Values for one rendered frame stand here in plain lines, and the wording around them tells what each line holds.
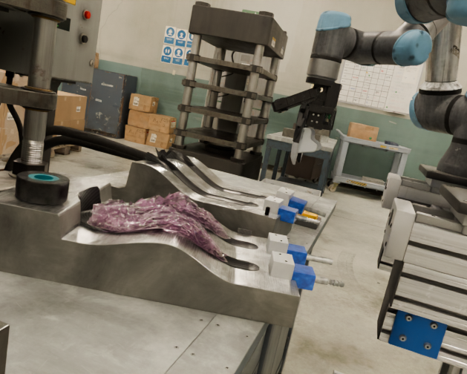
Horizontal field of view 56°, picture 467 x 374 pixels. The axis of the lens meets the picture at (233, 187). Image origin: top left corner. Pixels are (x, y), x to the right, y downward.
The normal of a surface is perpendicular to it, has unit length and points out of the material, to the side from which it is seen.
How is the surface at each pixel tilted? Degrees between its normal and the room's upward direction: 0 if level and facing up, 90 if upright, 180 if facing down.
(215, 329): 0
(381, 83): 90
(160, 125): 88
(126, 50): 90
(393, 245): 90
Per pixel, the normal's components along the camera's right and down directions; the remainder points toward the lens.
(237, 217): -0.32, 0.13
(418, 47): 0.50, 0.27
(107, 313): 0.19, -0.96
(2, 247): -0.03, 0.20
